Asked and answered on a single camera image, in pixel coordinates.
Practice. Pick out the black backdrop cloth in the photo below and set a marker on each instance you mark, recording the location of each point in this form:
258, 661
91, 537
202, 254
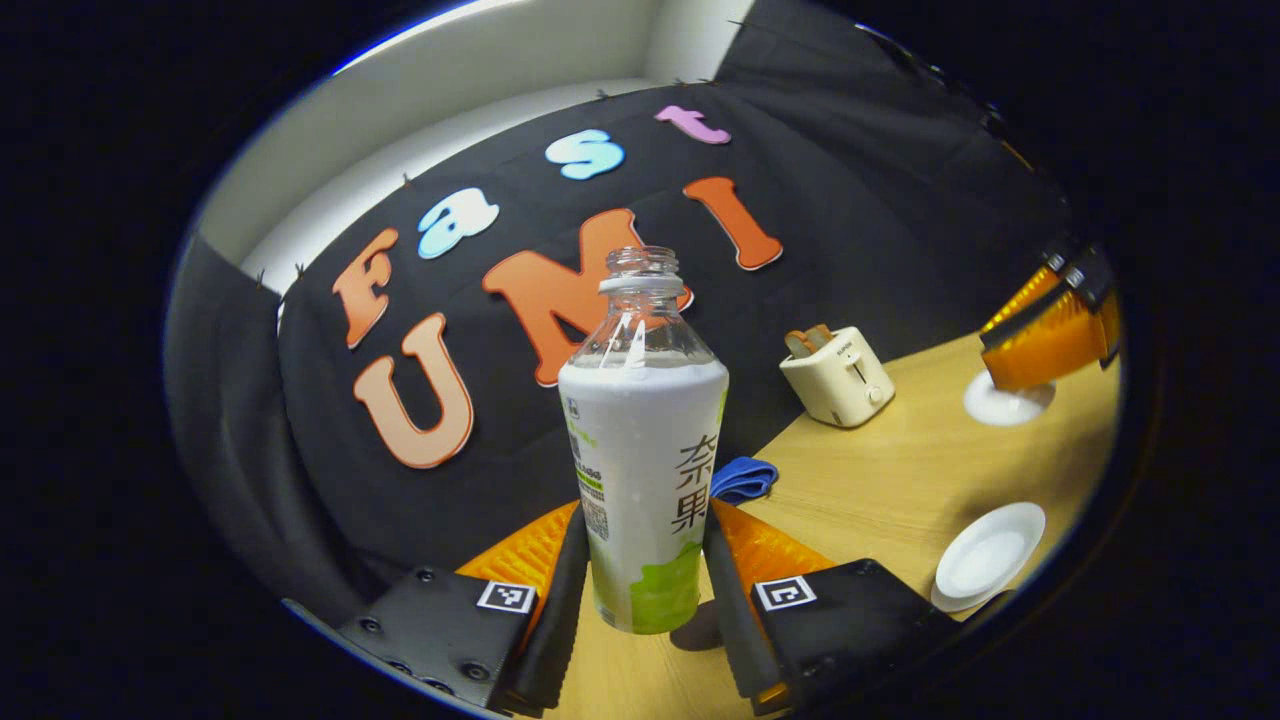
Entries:
330, 470

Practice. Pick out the brown toast slice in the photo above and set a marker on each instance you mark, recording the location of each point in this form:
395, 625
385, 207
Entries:
820, 335
800, 344

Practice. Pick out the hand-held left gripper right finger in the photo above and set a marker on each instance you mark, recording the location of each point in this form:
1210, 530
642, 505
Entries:
740, 620

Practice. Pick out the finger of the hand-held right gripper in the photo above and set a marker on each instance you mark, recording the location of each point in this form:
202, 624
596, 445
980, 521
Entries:
1020, 297
1050, 345

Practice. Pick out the blue towel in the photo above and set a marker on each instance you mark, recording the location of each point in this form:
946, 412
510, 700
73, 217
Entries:
745, 478

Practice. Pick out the dark brown round coaster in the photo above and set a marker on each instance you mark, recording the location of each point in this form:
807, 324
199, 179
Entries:
697, 632

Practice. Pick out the white teacup lid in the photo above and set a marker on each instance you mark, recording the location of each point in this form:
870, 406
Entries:
1000, 408

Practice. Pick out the white teacup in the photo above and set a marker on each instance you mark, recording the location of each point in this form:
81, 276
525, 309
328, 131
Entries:
990, 555

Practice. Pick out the white toaster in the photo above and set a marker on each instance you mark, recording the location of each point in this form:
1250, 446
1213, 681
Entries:
840, 385

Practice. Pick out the green white label water bottle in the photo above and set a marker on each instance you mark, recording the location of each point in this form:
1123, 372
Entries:
640, 450

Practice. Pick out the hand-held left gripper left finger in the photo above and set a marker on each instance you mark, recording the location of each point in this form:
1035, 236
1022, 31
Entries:
560, 620

